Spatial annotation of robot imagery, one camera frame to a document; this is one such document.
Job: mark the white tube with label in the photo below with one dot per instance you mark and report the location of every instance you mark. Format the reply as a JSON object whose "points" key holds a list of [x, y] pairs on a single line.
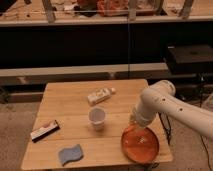
{"points": [[100, 95]]}

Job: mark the black box on right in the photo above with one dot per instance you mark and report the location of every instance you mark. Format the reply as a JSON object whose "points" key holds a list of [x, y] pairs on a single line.
{"points": [[190, 59]]}

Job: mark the white plastic cup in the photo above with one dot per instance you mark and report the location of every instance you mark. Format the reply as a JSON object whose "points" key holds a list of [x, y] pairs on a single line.
{"points": [[97, 118]]}

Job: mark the orange pepper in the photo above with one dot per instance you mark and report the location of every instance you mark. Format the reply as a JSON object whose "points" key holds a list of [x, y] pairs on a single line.
{"points": [[130, 131]]}

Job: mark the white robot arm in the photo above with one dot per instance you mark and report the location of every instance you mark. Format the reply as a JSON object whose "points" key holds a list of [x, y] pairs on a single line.
{"points": [[159, 98]]}

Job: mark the orange ceramic bowl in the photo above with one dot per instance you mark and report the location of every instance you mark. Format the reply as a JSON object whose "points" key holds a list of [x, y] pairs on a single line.
{"points": [[143, 148]]}

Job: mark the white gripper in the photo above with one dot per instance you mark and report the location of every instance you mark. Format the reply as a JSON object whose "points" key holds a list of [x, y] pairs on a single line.
{"points": [[138, 121]]}

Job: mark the orange item on shelf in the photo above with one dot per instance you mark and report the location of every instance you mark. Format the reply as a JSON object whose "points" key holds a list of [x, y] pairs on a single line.
{"points": [[112, 7]]}

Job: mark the blue sponge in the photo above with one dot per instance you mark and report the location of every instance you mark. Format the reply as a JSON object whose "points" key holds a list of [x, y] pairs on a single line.
{"points": [[71, 154]]}

